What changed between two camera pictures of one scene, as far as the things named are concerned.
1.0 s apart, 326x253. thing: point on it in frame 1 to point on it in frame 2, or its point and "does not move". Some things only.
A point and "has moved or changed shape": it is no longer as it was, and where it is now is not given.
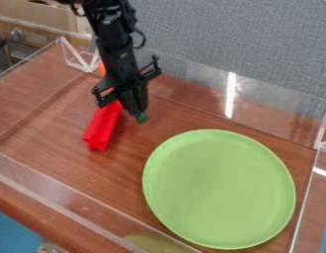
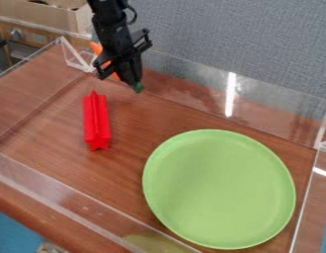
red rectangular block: [100, 130] has moved or changed shape
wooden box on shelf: [40, 22] does not move
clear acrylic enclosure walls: [223, 174] does not move
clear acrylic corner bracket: [82, 60] does not move
